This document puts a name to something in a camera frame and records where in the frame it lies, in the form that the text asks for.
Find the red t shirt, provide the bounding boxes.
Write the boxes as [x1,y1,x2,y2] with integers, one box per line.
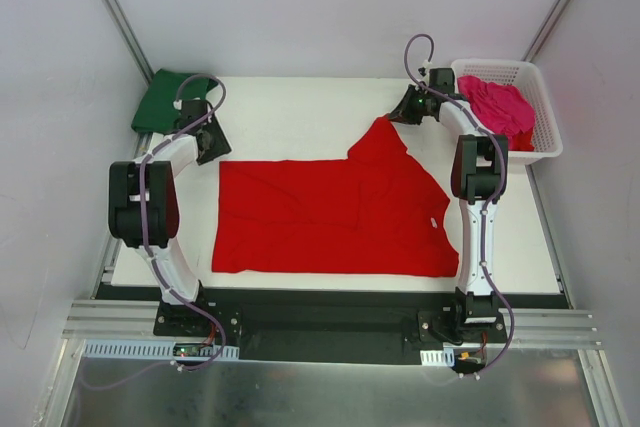
[211,117,459,278]

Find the pink t shirt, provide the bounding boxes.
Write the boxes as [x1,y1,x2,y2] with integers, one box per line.
[458,75,536,137]

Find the right white slotted cable duct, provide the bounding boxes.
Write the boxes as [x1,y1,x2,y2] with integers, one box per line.
[420,348,455,368]

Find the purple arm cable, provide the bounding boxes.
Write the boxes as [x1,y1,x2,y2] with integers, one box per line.
[79,73,227,391]
[403,34,517,388]

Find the aluminium frame rail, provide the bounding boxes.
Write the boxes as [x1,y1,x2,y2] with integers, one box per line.
[63,300,606,350]

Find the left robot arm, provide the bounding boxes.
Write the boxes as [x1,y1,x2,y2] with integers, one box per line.
[108,99,231,336]

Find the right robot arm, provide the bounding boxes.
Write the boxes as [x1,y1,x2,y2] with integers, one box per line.
[388,67,508,345]

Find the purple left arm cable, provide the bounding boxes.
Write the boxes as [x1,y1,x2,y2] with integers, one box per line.
[79,73,227,391]

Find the left white slotted cable duct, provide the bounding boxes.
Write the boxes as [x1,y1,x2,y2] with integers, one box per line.
[84,340,240,362]

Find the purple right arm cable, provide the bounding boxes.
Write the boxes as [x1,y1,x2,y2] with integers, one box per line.
[403,34,517,388]

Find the white plastic laundry basket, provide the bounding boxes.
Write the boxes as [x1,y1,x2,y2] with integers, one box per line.
[451,58,563,165]

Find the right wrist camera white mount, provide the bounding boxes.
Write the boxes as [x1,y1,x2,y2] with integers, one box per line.
[419,62,432,76]

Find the white slotted cable duct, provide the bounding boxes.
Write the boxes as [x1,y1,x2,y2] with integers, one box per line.
[420,348,455,368]
[84,340,240,362]

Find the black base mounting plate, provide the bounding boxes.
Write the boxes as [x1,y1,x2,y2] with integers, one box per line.
[153,288,508,365]

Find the folded green t shirt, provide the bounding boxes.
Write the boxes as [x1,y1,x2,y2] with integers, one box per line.
[131,69,218,135]

